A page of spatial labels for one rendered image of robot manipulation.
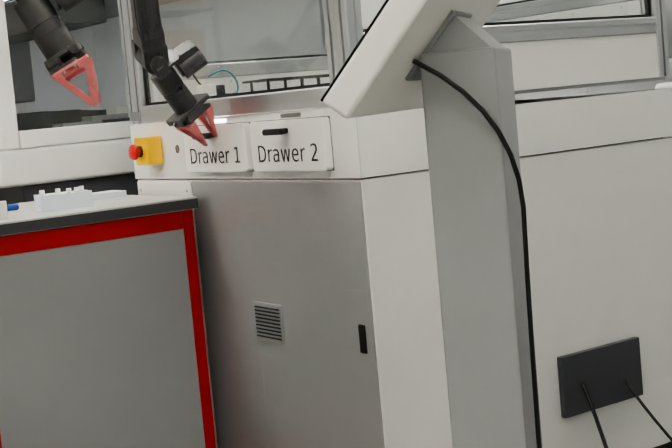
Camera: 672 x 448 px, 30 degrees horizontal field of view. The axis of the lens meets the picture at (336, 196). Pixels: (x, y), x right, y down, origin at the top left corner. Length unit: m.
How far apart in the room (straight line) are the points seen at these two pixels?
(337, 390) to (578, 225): 0.68
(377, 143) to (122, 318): 0.81
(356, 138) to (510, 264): 0.65
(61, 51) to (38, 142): 1.56
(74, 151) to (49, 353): 0.91
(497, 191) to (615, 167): 1.08
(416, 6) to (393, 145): 0.81
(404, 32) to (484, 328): 0.50
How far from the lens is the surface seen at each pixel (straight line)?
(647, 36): 3.10
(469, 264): 1.97
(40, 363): 2.92
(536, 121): 2.82
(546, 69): 2.85
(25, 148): 3.63
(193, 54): 2.85
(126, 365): 3.01
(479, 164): 1.95
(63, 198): 3.05
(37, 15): 2.12
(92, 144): 3.70
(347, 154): 2.53
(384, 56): 1.79
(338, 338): 2.66
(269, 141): 2.74
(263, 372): 2.94
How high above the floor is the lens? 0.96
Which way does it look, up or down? 4 degrees down
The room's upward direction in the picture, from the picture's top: 5 degrees counter-clockwise
